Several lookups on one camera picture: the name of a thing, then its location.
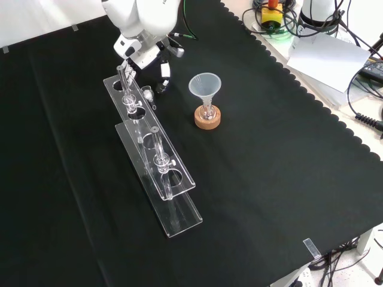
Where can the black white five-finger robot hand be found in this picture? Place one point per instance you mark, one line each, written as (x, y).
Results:
(140, 52)

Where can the clear acrylic funnel stand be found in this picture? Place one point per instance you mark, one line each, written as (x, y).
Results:
(133, 82)

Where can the translucent plastic funnel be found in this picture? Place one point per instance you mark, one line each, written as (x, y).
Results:
(205, 92)

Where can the clear tape strip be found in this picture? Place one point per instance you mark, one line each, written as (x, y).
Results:
(311, 248)
(75, 28)
(5, 49)

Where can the small glass round-bottom flask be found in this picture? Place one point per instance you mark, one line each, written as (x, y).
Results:
(207, 112)

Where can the yellow stop button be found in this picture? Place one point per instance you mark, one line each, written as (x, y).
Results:
(270, 16)

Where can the black bench cloth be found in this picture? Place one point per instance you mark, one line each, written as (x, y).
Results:
(269, 179)

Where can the white paper sheet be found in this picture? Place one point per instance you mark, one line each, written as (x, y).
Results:
(326, 56)

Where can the black power adapter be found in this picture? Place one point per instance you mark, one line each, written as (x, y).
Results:
(374, 70)

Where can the black tripod leg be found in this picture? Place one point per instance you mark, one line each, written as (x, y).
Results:
(377, 45)

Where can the white power strip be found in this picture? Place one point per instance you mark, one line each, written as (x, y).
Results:
(303, 278)

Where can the white table leg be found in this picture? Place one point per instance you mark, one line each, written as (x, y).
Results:
(365, 240)

